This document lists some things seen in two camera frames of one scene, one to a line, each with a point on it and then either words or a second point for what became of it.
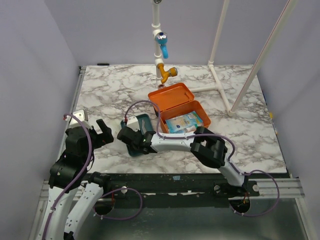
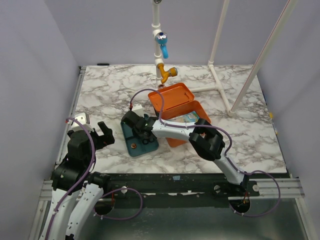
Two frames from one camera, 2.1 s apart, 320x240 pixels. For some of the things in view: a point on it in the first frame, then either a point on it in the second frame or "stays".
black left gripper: (104, 138) stays
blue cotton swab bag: (177, 125) stays
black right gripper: (125, 135) to (133, 122)
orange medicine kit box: (175, 100) stays
